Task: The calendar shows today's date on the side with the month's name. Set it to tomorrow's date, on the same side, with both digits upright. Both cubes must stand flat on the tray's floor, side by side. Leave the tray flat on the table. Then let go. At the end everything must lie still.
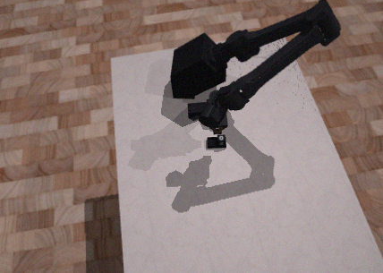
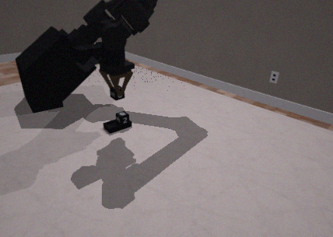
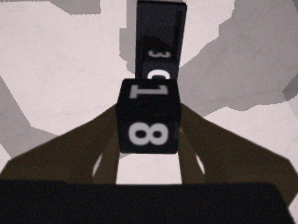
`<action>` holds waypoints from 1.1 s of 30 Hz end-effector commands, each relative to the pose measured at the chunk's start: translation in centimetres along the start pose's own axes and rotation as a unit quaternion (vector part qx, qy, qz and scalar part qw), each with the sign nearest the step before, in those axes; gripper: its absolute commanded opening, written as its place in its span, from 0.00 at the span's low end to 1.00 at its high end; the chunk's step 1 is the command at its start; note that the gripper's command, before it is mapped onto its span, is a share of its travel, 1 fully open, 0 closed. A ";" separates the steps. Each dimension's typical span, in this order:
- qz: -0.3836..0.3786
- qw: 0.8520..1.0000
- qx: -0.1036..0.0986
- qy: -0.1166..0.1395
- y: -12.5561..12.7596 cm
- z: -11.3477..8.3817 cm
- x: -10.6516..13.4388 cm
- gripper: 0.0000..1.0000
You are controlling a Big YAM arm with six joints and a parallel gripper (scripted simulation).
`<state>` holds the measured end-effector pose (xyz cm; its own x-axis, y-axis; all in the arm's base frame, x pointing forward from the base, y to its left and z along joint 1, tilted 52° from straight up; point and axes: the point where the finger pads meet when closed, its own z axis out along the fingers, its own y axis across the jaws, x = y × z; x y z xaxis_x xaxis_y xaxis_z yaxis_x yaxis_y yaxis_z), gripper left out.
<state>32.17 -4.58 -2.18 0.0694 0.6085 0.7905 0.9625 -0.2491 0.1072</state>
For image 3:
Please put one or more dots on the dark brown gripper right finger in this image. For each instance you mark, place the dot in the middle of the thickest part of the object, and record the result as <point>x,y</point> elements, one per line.
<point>229,158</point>

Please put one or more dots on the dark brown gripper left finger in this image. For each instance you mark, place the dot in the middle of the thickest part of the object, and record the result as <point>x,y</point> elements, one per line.
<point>71,157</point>

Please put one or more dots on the black calendar cube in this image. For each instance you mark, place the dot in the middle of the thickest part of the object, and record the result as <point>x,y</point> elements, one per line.
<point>159,63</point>
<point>148,113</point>

